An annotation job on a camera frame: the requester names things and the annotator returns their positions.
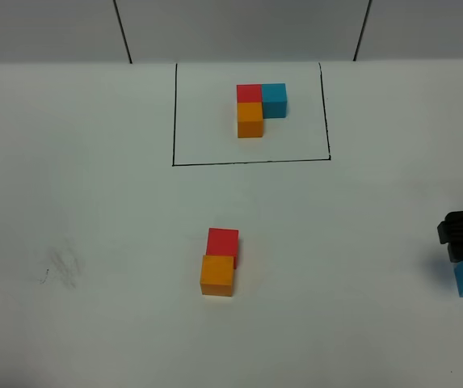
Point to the blue template block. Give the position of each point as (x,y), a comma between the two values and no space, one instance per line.
(274,100)

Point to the orange template block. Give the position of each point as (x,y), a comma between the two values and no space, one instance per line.
(250,120)

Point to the red template block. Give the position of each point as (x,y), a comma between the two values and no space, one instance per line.
(249,93)

